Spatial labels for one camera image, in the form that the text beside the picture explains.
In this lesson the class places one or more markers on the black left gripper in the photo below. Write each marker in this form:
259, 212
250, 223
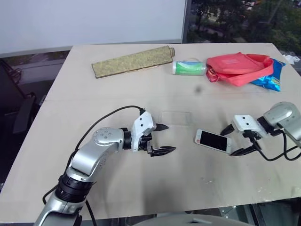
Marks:
144, 143

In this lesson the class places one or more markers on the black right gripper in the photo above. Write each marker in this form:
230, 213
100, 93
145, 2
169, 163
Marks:
249, 135

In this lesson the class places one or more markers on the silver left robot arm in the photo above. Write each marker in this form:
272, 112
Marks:
94, 153

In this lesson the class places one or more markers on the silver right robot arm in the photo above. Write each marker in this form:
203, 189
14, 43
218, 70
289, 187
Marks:
282, 113

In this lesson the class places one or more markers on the white smartphone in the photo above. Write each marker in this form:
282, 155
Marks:
212, 141

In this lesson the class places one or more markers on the clear plastic phone case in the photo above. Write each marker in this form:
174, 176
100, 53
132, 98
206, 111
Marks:
176, 118

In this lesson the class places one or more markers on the blue snack bag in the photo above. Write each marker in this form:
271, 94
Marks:
270, 81

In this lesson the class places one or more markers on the green tissue pack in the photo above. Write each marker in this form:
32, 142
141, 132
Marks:
188, 68

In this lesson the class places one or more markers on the red fabric bag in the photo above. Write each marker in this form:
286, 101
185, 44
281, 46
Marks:
235, 62

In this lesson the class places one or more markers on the rolled olive fabric mat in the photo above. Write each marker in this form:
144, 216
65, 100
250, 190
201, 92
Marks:
131, 62

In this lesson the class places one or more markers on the crumpled white plastic wrapper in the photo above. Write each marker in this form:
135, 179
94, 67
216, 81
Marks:
290, 58

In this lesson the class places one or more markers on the white whiteboard panel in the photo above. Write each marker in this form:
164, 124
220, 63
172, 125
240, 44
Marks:
94, 21

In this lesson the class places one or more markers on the dark grey chair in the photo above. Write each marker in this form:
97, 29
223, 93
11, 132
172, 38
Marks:
23, 115

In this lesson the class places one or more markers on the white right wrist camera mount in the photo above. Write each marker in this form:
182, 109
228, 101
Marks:
245, 123

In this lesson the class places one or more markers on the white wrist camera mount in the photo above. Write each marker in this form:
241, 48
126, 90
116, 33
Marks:
143, 123
245, 123

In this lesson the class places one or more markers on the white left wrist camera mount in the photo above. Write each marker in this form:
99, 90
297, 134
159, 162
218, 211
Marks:
143, 123

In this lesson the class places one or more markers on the metal table frame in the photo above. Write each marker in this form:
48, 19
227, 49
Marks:
229, 212

